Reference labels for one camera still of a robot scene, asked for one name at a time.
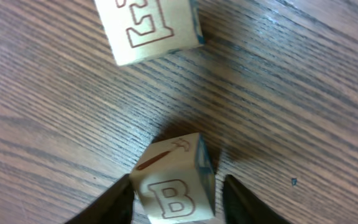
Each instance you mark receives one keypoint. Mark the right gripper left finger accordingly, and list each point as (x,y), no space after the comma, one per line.
(115,206)

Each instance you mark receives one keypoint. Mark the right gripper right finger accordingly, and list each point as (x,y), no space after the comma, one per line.
(241,206)

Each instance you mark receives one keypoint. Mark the wooden letter B block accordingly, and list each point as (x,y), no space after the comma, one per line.
(175,182)

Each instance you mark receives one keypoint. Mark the wooden letter E block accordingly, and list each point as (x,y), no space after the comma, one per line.
(139,30)

